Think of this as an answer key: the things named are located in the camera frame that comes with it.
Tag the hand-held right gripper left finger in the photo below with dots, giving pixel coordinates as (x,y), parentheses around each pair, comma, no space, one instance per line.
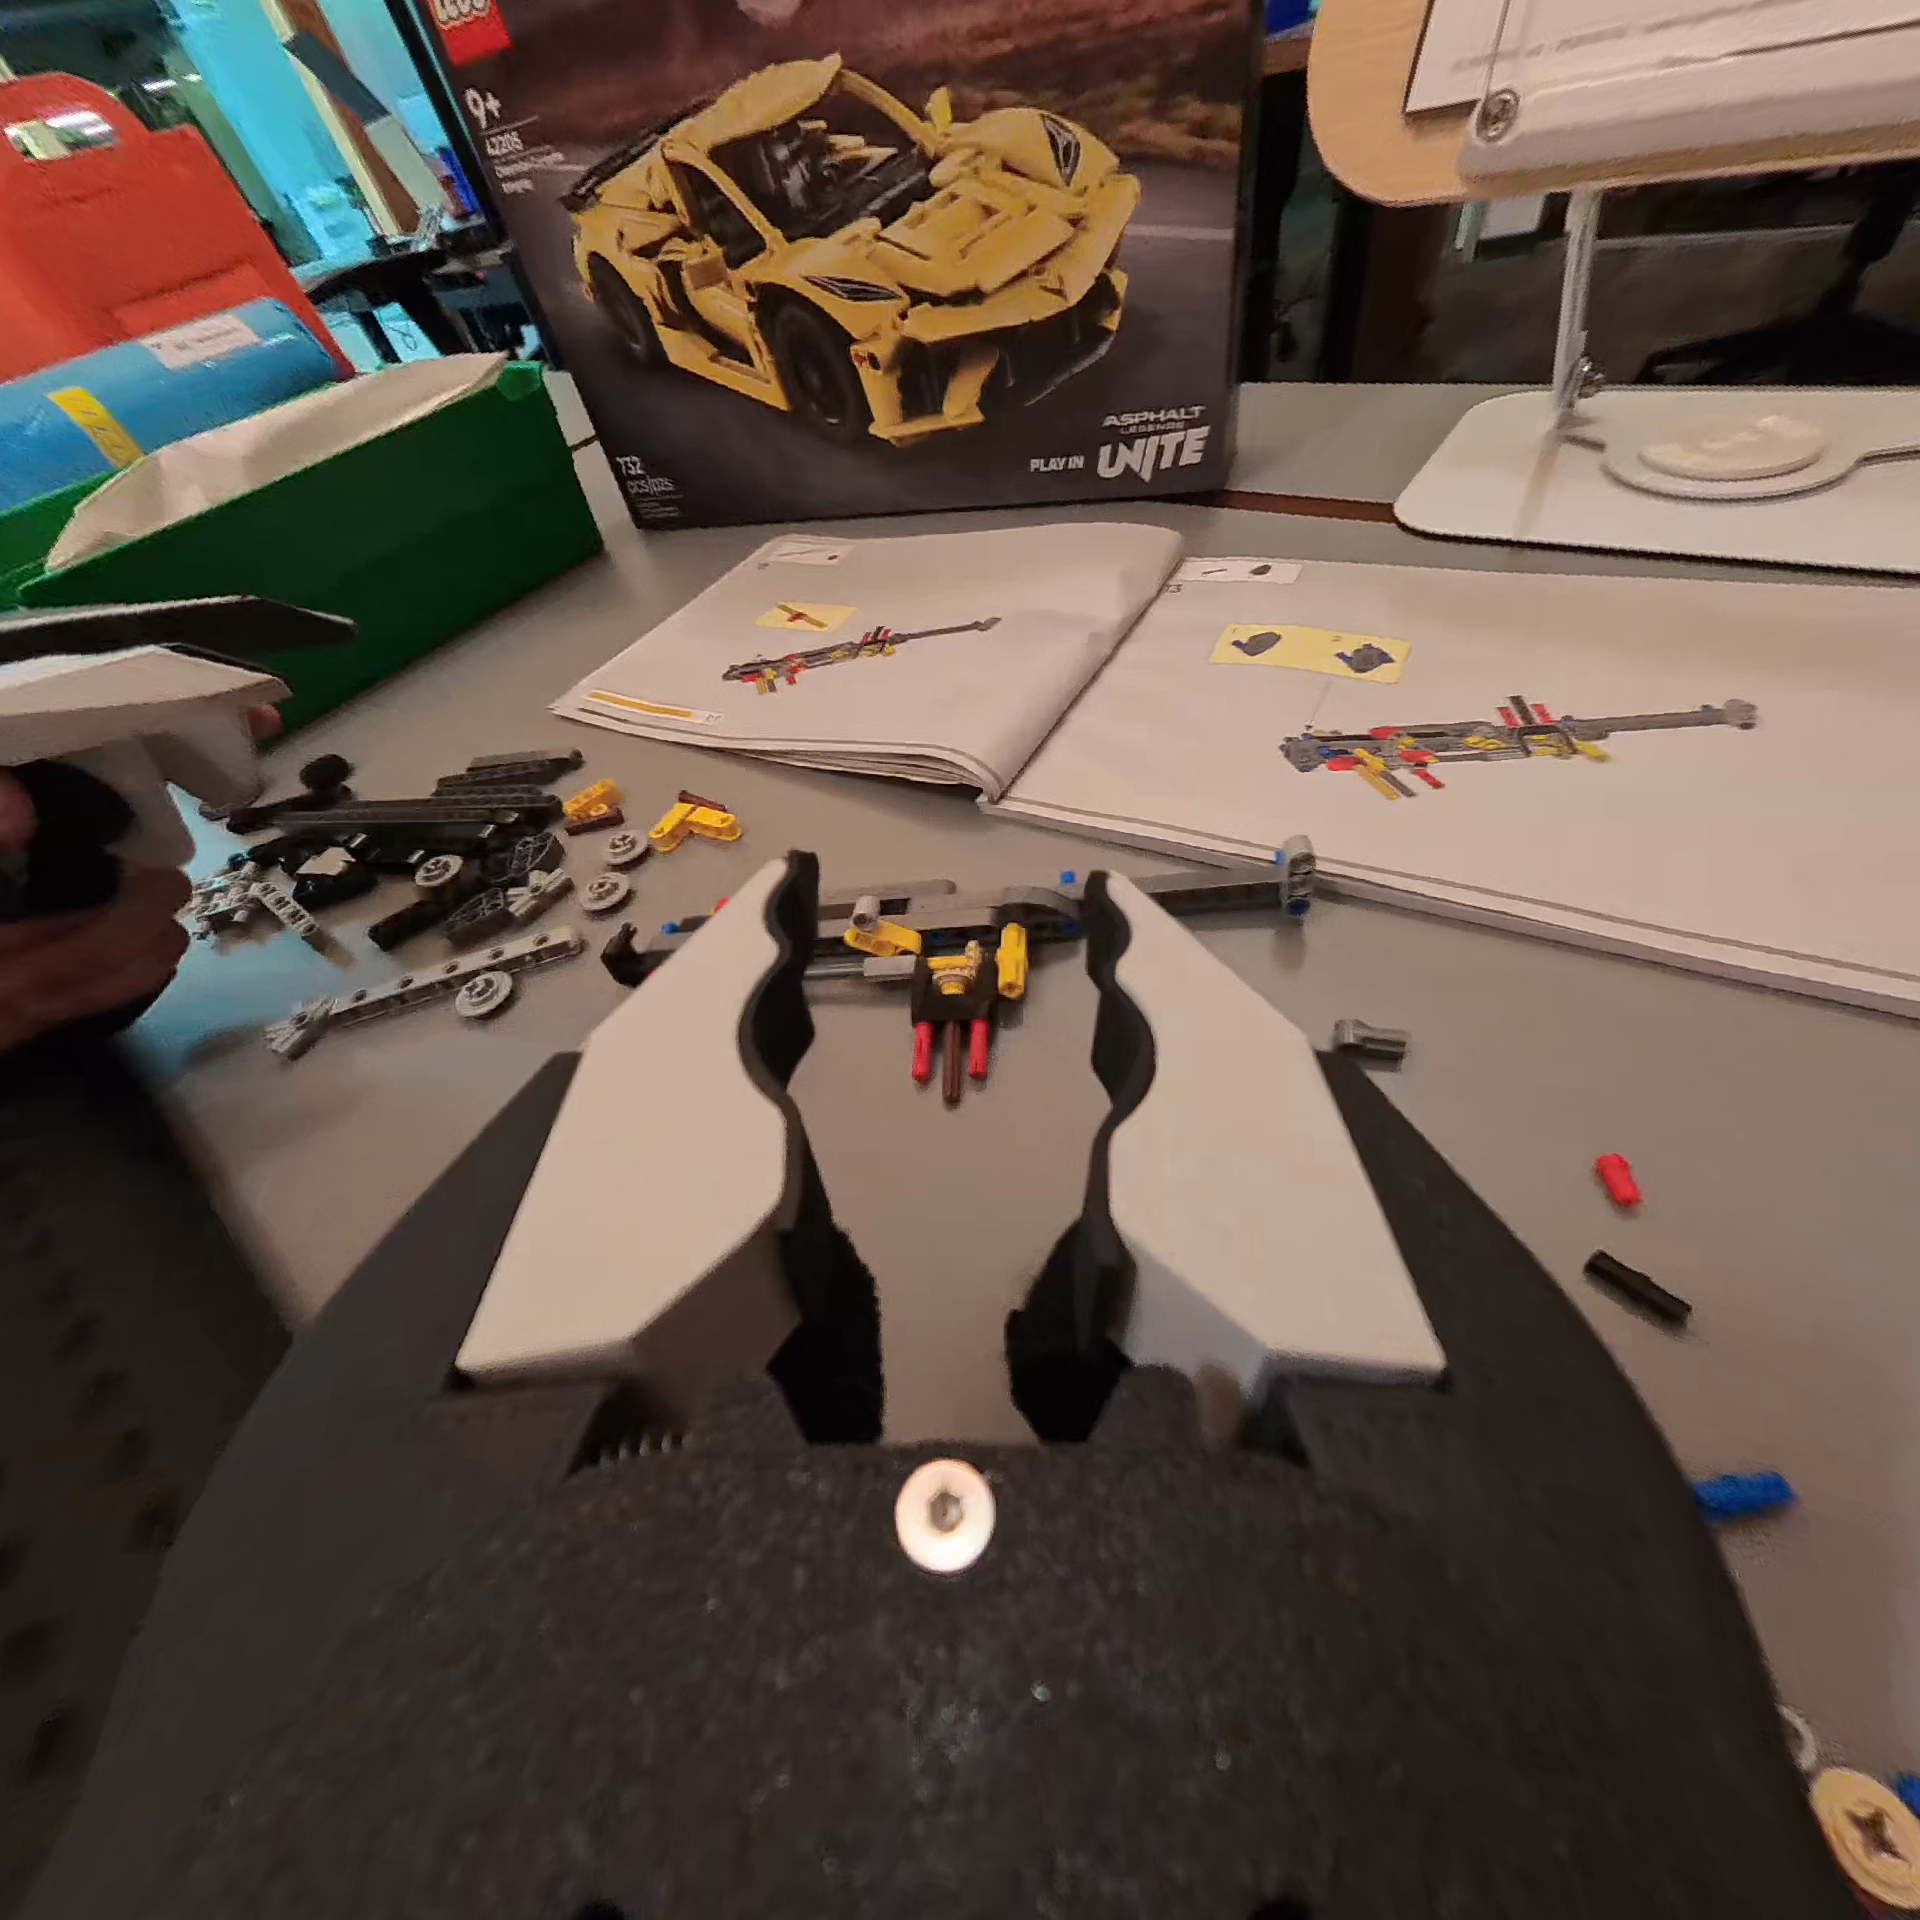
(630,1186)

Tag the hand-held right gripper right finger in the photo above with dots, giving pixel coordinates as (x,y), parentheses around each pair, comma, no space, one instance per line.
(1276,1186)

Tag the white desk stand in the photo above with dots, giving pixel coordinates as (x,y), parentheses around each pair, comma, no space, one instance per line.
(1575,285)

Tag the grey lego beam assembly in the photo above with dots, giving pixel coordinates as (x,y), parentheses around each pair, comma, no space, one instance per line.
(961,931)

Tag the yellow three-hole lego beam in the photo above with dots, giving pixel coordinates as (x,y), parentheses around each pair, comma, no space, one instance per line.
(593,798)

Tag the grey lego wheel hub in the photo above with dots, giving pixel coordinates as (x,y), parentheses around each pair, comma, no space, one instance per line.
(628,851)
(437,877)
(605,893)
(485,997)

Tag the lego instruction booklet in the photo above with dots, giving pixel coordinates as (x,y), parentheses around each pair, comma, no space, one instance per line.
(1500,750)

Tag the single short black lego pin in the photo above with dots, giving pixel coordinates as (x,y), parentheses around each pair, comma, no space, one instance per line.
(1634,1287)

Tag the single red lego pin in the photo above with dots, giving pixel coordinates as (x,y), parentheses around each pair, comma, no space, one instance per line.
(1617,1180)

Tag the person's left hand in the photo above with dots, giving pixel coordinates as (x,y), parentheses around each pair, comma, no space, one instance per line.
(89,969)

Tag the dark grey lego connector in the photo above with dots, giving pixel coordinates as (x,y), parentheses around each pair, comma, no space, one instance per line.
(1372,1036)

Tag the yellow angled technic beams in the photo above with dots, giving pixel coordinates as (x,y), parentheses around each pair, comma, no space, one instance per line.
(676,829)

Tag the lego set box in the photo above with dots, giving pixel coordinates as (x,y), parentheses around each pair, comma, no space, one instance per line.
(901,300)

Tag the pile of black grey beams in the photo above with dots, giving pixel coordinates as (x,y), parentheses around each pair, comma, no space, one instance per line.
(406,820)

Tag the pile of small lego pins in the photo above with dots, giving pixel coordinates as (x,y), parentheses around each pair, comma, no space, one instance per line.
(1862,1830)

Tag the single blue lego pin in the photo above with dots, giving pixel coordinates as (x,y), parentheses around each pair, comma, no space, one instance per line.
(1741,1493)

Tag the white paper sheet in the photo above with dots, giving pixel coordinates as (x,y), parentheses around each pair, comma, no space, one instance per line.
(270,452)

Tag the green storage bin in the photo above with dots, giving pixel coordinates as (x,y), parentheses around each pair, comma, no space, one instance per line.
(376,556)

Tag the white square base plate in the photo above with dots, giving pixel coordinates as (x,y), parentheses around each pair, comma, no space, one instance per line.
(1500,481)

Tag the blue plastic bag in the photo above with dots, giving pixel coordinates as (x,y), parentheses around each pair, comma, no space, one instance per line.
(149,390)

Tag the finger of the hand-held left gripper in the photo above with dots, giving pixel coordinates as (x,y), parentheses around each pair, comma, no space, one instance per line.
(120,699)
(182,623)

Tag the orange panel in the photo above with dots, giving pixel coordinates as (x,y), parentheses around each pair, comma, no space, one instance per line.
(120,225)

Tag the black perforated panel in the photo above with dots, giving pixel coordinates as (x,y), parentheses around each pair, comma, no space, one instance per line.
(105,1426)

